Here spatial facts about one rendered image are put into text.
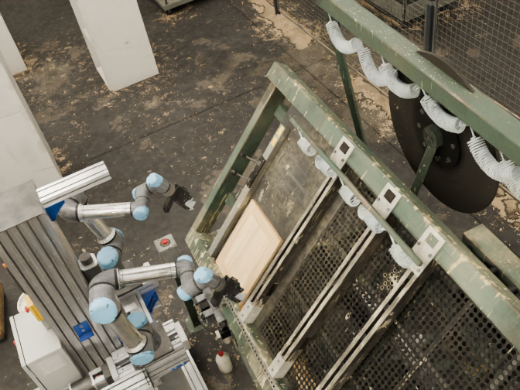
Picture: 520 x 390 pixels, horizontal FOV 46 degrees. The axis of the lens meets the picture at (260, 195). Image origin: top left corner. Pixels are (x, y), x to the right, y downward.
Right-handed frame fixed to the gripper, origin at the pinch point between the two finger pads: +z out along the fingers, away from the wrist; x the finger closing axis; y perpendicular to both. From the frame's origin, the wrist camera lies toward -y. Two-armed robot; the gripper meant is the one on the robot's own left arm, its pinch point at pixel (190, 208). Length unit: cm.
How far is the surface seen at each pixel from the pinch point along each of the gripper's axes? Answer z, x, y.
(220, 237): 35.2, 0.8, -5.6
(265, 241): 27.6, -31.2, 17.9
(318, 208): 7, -55, 55
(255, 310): 36, -55, -10
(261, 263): 31, -38, 9
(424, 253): -8, -120, 78
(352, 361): 19, -122, 22
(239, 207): 26.4, -0.3, 17.0
